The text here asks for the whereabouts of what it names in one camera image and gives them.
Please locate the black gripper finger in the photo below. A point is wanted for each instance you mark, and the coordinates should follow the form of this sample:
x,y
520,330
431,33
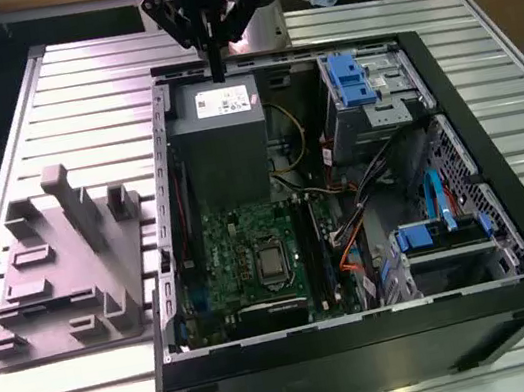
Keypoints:
x,y
164,15
238,17

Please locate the black RAM slot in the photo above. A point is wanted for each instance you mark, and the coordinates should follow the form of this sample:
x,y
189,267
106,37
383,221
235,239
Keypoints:
x,y
307,249

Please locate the blue drive carrier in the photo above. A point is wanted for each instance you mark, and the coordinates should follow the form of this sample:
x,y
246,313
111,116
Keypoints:
x,y
350,89

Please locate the grey power supply unit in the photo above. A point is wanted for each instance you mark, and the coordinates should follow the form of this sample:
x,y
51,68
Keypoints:
x,y
225,162

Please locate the metal drive cage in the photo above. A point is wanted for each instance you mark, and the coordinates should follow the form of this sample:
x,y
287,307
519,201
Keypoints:
x,y
394,111

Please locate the silver CPU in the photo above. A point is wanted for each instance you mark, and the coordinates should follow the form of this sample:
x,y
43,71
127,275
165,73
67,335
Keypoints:
x,y
272,261

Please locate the green motherboard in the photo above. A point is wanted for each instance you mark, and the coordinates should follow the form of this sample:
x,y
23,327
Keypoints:
x,y
225,263

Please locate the grey parts rack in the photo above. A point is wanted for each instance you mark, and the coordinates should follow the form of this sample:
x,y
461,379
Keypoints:
x,y
77,269

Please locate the hard disk in blue carrier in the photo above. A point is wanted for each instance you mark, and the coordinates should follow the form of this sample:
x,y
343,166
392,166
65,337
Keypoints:
x,y
414,237

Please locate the blue expansion slot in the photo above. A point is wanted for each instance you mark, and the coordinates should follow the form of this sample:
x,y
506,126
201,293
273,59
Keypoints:
x,y
200,300

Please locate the black graphics card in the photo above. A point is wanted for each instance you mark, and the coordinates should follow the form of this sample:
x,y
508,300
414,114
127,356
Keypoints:
x,y
273,317

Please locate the metal disk bay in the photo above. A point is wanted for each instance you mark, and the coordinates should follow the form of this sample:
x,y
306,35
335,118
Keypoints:
x,y
399,283

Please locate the black open PC case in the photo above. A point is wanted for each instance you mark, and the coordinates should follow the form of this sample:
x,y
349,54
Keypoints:
x,y
324,373

